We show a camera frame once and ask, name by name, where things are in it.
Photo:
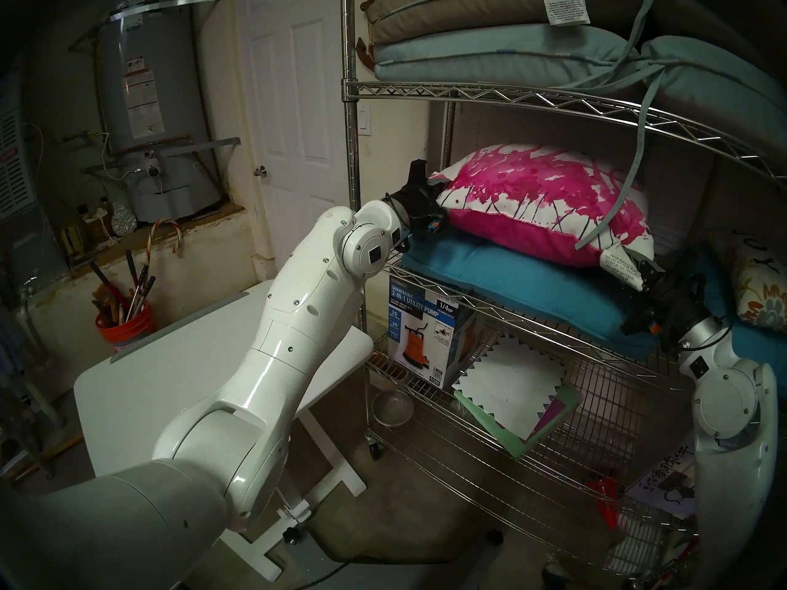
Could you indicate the white folding table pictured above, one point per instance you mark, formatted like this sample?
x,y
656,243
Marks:
x,y
172,361

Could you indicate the white paper with zigzag edge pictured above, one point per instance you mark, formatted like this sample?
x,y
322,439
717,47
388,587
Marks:
x,y
510,386

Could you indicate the floral print throw pillow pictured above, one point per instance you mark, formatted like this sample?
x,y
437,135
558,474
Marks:
x,y
762,287

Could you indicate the green paper folder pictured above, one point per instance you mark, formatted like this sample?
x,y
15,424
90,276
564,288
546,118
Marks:
x,y
569,397

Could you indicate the white panel door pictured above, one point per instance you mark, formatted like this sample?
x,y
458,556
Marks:
x,y
295,103

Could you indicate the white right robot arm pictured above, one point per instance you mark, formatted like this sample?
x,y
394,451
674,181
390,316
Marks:
x,y
731,410

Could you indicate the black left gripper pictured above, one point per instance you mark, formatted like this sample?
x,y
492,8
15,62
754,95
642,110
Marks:
x,y
421,214

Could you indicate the purple paper sheet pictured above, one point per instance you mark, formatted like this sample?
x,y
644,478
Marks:
x,y
550,420

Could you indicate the light blue seat cushion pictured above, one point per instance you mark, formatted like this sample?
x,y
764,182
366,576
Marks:
x,y
492,54

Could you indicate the crumpled silver foil duct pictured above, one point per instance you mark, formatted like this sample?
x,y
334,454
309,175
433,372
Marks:
x,y
124,220

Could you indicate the light blue cushion with ties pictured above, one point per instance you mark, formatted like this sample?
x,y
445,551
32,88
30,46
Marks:
x,y
707,85

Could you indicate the clear glass bowl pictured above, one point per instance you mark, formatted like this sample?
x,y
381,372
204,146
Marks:
x,y
393,407

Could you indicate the white wall light switch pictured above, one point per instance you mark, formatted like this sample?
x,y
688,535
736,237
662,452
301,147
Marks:
x,y
366,121

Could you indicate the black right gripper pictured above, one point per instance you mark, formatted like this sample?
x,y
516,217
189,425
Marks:
x,y
673,306

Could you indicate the pink flamingo throw cushion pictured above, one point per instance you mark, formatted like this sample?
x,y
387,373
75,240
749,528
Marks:
x,y
535,189

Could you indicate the printed box with Chinese characters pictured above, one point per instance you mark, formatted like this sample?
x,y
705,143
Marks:
x,y
661,478

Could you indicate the grey water heater tank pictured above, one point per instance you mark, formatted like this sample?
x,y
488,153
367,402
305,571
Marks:
x,y
154,103

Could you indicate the tan seat cushion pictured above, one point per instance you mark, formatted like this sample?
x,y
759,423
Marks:
x,y
461,5
707,11

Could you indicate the grey furnace cabinet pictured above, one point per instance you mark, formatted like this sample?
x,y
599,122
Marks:
x,y
15,165

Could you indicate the red plastic item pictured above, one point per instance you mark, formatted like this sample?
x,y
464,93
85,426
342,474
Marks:
x,y
604,503

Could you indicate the utility pump cardboard box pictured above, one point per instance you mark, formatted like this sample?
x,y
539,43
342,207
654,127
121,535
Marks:
x,y
424,324

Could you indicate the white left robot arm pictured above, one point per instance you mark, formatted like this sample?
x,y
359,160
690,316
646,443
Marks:
x,y
295,324

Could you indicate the black caster wheel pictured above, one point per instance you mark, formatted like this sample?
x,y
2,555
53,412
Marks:
x,y
376,450

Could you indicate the orange plastic bucket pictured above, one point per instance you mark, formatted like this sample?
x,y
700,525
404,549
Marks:
x,y
129,334

